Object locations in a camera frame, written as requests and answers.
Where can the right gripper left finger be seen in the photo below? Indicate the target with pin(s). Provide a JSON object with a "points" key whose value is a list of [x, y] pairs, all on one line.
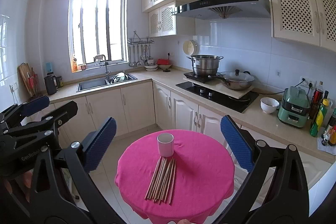
{"points": [[50, 198]]}

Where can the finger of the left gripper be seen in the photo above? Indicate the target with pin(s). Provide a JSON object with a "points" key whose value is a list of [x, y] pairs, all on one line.
{"points": [[61, 112], [16, 113]]}

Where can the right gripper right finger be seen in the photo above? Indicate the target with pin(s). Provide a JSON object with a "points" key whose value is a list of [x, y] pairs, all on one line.
{"points": [[275, 189]]}

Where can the wooden chopstick two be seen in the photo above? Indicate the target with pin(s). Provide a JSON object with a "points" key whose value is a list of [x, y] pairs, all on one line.
{"points": [[155, 179]]}

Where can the wooden chopstick one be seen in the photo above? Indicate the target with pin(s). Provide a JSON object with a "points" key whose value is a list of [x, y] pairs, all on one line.
{"points": [[148, 193]]}

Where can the dark grey wooden chopstick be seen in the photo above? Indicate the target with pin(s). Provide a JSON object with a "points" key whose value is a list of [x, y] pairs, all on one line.
{"points": [[172, 182]]}

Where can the wooden chopstick five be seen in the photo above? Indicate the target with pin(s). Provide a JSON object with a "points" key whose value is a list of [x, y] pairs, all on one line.
{"points": [[164, 182]]}

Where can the wooden chopstick four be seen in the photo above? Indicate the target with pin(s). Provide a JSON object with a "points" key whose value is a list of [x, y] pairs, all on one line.
{"points": [[160, 180]]}

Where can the wooden chopstick three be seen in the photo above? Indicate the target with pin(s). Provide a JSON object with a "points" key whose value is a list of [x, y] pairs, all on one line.
{"points": [[152, 196]]}

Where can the wooden chopstick six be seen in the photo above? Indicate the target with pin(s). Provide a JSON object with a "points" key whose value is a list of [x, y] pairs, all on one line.
{"points": [[167, 180]]}

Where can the wooden chopstick seven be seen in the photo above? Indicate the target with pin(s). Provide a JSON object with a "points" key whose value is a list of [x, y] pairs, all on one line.
{"points": [[168, 188]]}

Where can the steel kitchen sink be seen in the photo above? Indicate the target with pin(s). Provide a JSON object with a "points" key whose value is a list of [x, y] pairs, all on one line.
{"points": [[112, 80]]}

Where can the kitchen window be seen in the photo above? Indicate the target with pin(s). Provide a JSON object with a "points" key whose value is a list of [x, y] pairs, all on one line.
{"points": [[97, 32]]}

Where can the person's left hand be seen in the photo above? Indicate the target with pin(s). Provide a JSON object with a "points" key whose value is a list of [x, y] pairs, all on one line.
{"points": [[22, 182]]}

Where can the wooden cutting board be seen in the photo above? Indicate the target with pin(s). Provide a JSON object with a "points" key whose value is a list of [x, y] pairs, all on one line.
{"points": [[25, 72]]}

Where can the black electric kettle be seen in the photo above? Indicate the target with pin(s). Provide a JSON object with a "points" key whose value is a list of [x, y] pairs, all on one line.
{"points": [[51, 84]]}

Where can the pink round tablecloth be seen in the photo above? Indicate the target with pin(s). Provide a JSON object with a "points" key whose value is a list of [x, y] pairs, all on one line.
{"points": [[204, 177]]}

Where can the green yellow-cap bottle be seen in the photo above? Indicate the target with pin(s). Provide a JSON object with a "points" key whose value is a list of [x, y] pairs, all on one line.
{"points": [[319, 118]]}

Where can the chrome sink faucet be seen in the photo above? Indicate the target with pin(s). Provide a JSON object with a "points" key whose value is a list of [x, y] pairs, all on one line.
{"points": [[105, 66]]}

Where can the green small appliance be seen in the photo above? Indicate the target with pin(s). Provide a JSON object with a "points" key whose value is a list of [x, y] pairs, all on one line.
{"points": [[294, 108]]}

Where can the white ceramic bowl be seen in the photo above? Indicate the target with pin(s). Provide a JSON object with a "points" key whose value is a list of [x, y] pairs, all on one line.
{"points": [[269, 105]]}

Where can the black gas hob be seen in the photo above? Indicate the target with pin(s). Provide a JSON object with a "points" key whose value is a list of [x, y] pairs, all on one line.
{"points": [[238, 105]]}

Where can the dark sauce bottle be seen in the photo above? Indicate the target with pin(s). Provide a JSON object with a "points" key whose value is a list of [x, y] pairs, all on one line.
{"points": [[315, 101]]}

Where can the white paper cup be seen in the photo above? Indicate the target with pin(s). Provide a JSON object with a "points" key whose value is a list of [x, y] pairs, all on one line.
{"points": [[165, 143]]}

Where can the wok with glass lid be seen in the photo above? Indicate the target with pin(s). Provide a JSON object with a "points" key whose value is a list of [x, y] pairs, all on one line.
{"points": [[236, 80]]}

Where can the stacked white plates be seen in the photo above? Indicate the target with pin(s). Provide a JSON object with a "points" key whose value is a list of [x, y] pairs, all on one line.
{"points": [[151, 67]]}

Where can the red item on bowl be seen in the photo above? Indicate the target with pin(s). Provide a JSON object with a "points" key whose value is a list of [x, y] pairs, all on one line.
{"points": [[163, 62]]}

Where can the black induction cooker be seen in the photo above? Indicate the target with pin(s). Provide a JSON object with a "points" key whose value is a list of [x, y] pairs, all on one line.
{"points": [[199, 78]]}

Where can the steel stock pot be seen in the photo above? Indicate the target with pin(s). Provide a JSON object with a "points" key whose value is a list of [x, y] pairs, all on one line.
{"points": [[205, 65]]}

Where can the lattice door cabinet right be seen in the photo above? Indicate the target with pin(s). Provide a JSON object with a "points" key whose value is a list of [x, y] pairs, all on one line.
{"points": [[305, 21]]}

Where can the black range hood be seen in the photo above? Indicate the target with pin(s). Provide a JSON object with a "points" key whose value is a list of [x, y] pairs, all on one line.
{"points": [[223, 9]]}

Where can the wall utensil rack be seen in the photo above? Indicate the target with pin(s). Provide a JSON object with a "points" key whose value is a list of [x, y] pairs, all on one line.
{"points": [[139, 51]]}

